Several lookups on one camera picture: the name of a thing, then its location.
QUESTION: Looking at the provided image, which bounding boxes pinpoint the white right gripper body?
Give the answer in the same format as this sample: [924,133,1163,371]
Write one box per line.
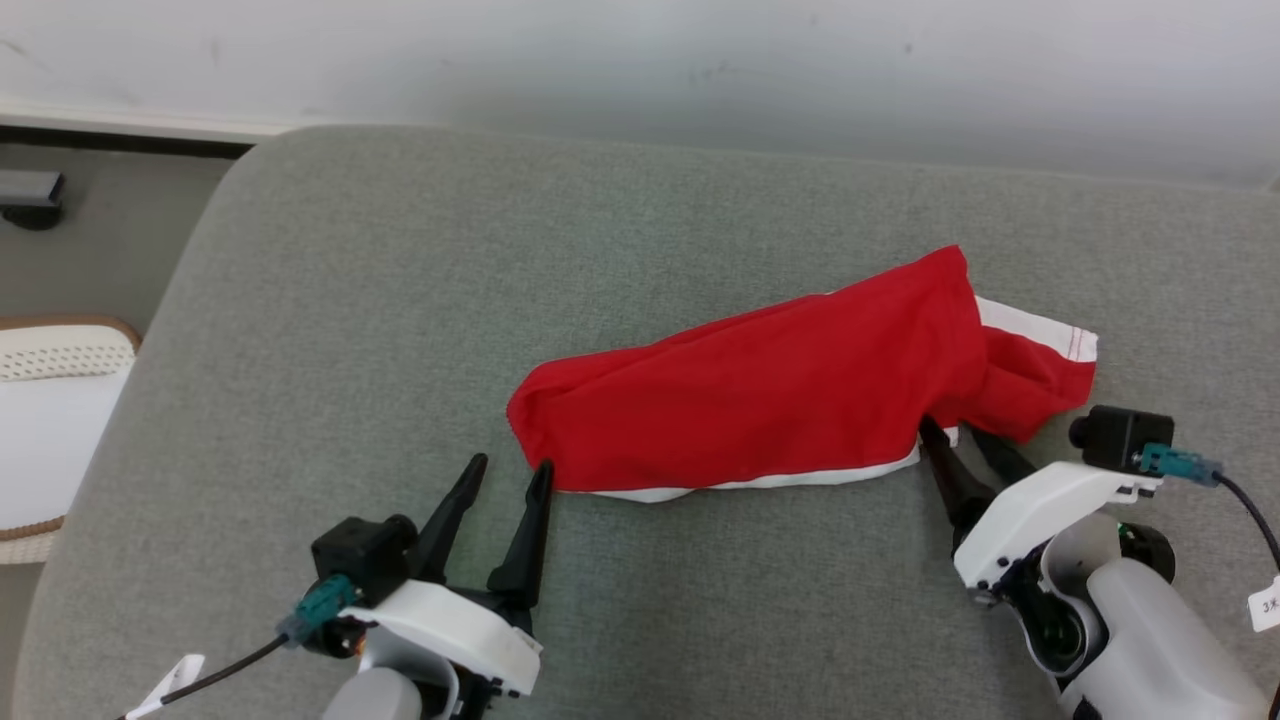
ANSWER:
[953,460,1163,591]

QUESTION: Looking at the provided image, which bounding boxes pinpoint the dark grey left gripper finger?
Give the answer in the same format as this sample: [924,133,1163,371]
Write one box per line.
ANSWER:
[487,459,554,611]
[408,453,489,586]

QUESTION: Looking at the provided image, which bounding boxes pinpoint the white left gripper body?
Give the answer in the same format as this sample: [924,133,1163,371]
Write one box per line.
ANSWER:
[340,580,543,698]

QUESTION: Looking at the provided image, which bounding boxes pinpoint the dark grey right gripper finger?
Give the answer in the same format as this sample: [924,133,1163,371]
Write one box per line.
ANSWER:
[918,415,1001,551]
[970,425,1039,488]

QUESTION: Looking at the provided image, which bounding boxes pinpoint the red shorts with white trim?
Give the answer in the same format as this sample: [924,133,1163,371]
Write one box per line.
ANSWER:
[506,245,1099,503]

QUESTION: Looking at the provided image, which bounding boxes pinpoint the grey fabric sofa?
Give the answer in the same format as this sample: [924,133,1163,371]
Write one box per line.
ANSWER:
[10,125,1280,720]

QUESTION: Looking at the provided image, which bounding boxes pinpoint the white laundry basket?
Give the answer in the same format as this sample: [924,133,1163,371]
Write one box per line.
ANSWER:
[0,317,143,566]

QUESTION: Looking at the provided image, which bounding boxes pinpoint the white baseboard strip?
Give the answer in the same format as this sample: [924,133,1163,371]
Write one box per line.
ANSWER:
[0,100,301,141]

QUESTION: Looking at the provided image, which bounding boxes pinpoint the grey bar with black foot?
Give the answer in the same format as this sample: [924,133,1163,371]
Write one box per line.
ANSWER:
[0,170,66,231]

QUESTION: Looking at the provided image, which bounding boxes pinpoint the right camera cable, teal plug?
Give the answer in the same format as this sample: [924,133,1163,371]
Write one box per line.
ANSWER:
[1140,445,1280,571]

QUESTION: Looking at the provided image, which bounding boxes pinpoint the white right cable tag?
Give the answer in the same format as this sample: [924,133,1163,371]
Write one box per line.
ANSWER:
[1247,575,1280,634]

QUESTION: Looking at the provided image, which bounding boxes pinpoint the white cable tag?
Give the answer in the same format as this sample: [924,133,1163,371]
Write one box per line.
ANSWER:
[1247,575,1280,634]
[125,654,206,720]

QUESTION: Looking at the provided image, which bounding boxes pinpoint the white left cable tag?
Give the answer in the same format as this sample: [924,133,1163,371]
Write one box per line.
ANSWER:
[125,654,206,720]

